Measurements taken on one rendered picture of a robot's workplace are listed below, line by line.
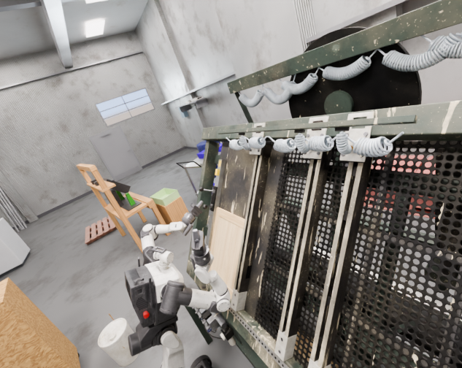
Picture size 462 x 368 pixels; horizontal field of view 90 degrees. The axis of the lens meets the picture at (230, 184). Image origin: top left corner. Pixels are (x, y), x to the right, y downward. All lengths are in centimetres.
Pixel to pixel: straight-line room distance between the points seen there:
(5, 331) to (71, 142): 935
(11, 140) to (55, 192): 234
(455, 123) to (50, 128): 1157
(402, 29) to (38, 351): 346
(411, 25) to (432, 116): 52
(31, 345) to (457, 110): 323
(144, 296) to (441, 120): 149
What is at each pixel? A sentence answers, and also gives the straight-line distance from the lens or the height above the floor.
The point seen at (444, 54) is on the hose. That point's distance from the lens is 135.
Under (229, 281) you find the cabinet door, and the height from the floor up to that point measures 97.
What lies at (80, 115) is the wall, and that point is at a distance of 1166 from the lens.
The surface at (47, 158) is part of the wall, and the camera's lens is 1174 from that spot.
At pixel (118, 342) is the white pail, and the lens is 299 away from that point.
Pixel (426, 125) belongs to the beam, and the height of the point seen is 187.
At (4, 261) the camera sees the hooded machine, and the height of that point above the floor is 33.
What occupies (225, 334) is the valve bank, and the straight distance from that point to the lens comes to 184.
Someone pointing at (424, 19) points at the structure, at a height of 215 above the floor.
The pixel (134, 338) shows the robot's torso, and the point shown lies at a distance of 173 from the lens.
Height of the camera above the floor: 219
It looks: 22 degrees down
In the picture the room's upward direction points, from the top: 21 degrees counter-clockwise
